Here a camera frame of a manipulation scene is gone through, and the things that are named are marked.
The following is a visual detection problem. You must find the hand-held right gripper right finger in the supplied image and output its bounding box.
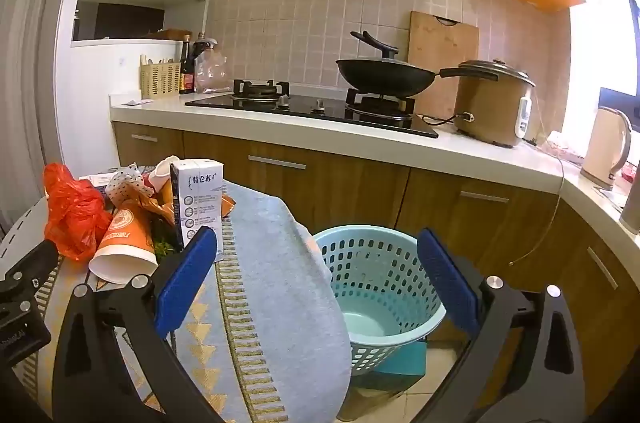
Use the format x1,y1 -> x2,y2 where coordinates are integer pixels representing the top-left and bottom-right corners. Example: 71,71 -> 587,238
416,228 -> 587,423

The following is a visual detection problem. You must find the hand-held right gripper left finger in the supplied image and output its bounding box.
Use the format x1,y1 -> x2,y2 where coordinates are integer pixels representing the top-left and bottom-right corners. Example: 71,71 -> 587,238
51,226 -> 231,423

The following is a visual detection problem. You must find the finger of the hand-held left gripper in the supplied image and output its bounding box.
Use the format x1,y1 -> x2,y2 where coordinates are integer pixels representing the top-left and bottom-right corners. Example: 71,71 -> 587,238
0,240 -> 60,300

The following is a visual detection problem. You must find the green leafy vegetable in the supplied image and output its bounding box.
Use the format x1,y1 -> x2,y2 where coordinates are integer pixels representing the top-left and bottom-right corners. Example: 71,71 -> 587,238
151,223 -> 177,260

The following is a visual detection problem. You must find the light blue plastic basket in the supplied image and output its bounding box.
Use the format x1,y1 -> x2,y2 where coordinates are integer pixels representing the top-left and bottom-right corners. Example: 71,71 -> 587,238
312,225 -> 447,378

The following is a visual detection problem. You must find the red plastic bag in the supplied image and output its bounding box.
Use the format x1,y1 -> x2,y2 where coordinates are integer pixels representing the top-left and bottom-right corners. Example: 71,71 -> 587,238
43,163 -> 113,263

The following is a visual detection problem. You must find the orange paper cup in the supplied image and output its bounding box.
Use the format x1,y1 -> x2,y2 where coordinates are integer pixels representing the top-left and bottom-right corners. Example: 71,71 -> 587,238
88,199 -> 168,286

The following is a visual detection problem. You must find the white milk carton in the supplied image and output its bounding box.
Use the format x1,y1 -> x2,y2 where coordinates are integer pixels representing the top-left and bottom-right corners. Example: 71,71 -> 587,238
169,158 -> 227,263

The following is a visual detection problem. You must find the teal plastic stool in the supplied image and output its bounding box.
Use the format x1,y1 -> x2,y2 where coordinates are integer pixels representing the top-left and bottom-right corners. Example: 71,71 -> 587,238
352,337 -> 428,395

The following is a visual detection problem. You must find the patterned blue tablecloth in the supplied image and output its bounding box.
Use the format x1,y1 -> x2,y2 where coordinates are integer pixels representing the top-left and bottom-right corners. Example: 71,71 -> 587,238
0,165 -> 353,423

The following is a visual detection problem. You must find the white blue packet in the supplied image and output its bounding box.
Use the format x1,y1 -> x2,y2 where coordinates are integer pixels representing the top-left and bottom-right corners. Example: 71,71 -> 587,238
80,174 -> 119,200

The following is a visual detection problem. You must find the small white cup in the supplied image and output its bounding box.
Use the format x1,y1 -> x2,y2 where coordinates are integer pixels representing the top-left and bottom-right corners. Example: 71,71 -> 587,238
152,156 -> 181,191

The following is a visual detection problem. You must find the polka dot paper wrapper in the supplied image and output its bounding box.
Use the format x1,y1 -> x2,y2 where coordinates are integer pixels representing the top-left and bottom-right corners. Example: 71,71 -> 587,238
105,162 -> 156,206

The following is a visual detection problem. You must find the wooden kitchen base cabinet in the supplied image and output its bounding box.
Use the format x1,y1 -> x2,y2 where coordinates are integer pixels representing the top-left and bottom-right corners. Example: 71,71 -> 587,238
111,120 -> 640,414

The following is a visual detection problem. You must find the brown rice cooker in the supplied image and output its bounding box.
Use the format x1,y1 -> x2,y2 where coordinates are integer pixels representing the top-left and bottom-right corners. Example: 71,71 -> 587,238
454,59 -> 537,148

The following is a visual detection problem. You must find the beige utensil holder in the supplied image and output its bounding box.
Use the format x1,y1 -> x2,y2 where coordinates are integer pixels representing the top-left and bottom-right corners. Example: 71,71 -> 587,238
140,55 -> 182,100

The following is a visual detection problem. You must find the beige electric kettle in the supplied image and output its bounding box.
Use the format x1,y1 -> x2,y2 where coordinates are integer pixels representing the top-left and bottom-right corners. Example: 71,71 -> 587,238
580,106 -> 633,191

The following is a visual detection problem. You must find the dark soy sauce bottle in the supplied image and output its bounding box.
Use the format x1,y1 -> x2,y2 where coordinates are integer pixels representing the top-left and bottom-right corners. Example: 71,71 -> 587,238
179,35 -> 196,95

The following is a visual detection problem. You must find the clear plastic bag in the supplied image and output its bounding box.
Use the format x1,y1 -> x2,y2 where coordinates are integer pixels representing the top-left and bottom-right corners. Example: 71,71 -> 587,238
194,39 -> 231,94

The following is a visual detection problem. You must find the black gas stove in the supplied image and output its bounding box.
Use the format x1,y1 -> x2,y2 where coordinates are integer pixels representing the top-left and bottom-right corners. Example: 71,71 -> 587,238
184,79 -> 440,138

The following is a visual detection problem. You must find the black wok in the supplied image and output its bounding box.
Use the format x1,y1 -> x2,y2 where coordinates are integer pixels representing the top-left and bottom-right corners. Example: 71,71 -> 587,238
335,58 -> 501,98

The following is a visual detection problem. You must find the wooden cutting board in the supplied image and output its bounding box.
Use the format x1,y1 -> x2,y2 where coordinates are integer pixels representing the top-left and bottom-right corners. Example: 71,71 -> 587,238
407,10 -> 480,118

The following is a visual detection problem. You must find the thin beige wire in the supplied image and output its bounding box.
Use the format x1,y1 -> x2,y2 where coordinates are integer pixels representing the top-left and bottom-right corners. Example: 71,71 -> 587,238
509,143 -> 567,267

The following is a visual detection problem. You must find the black power cable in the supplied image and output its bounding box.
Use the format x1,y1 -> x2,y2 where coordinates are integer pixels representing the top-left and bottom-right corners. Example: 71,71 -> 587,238
417,112 -> 473,127

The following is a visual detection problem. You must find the wok lid with black handle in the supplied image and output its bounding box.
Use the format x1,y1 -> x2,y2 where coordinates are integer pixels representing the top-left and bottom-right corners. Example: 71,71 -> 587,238
345,31 -> 416,66

